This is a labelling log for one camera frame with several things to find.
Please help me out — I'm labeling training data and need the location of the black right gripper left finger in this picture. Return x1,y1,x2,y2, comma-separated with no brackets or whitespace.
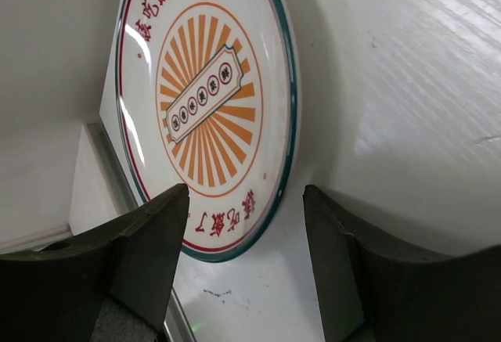
0,183,191,342

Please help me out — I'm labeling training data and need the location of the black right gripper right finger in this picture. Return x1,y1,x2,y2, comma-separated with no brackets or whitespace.
303,185,500,341

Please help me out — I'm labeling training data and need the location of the orange patterned plate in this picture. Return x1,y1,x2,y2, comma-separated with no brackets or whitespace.
114,0,301,262

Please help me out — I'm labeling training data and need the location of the aluminium front rail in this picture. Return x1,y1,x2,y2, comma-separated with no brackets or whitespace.
88,122,195,341

